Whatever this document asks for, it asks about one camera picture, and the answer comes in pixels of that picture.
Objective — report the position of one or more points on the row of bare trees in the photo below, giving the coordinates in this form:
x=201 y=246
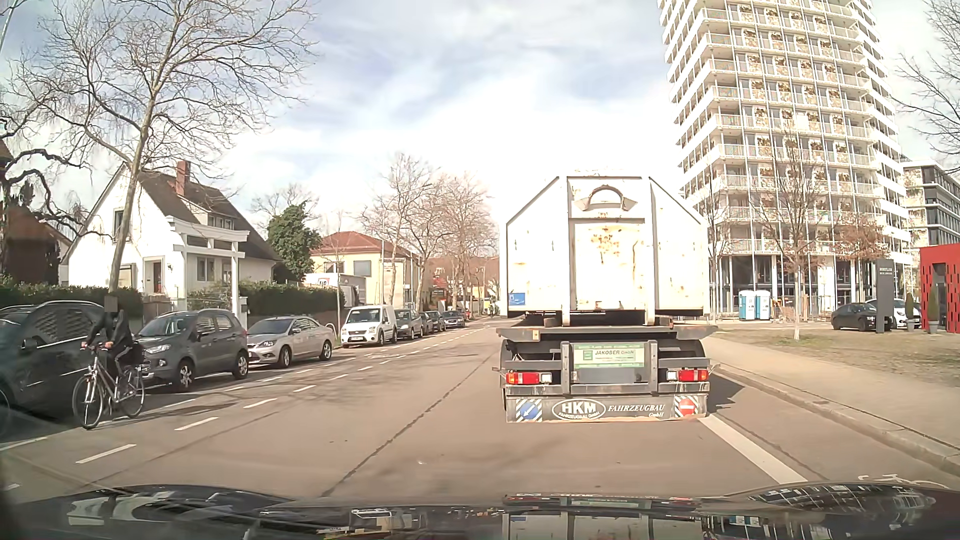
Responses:
x=427 y=225

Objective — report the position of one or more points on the cream house with red roof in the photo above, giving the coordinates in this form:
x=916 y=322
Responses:
x=366 y=266

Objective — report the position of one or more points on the white container lorry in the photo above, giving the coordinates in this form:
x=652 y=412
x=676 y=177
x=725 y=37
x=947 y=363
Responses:
x=604 y=300

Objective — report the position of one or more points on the grey asphalt road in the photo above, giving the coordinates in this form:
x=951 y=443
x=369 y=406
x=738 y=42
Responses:
x=420 y=435

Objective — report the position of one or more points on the dark green conifer tree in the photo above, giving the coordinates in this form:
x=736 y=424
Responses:
x=292 y=241

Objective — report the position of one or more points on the green hedge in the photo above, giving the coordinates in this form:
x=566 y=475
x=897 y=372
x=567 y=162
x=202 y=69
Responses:
x=281 y=298

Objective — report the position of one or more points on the thin bare tree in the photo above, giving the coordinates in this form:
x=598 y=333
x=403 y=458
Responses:
x=795 y=225
x=716 y=240

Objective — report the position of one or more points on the car's own bonnet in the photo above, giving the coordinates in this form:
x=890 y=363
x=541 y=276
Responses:
x=480 y=517

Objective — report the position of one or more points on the blue portable toilets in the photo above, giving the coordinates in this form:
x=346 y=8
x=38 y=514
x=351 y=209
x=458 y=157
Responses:
x=754 y=304

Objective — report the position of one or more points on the row of parked cars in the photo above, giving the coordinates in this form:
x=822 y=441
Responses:
x=195 y=346

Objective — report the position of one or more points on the white house with dark roof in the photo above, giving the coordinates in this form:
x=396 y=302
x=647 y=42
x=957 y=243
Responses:
x=169 y=240

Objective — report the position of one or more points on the road markings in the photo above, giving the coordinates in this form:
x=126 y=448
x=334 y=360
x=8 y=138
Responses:
x=754 y=452

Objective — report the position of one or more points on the white high-rise building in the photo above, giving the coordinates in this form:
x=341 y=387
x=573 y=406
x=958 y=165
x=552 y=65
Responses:
x=787 y=142

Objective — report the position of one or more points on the large bare tree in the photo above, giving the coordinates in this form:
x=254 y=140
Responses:
x=150 y=112

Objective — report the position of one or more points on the dark parked car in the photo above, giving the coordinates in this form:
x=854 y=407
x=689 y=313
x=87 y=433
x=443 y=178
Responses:
x=855 y=316

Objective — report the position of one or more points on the person on bicycle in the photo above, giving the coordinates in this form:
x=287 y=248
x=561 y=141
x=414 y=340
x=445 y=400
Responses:
x=111 y=367

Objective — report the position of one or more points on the grey pavement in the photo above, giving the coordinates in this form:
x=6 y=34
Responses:
x=847 y=397

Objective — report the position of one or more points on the dry grass verge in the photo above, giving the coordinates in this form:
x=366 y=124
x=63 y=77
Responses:
x=862 y=349

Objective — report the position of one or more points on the dark grey sign pillar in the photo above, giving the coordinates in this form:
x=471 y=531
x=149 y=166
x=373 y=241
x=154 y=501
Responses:
x=885 y=294

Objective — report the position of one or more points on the white parked car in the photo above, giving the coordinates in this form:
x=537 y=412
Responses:
x=904 y=311

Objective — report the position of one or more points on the brown building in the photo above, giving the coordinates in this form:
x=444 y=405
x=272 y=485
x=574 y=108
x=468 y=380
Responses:
x=26 y=244

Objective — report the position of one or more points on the grey office building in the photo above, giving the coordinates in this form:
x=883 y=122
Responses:
x=932 y=204

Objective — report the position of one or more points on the red building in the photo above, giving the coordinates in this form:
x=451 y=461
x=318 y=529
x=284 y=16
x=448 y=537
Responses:
x=940 y=286

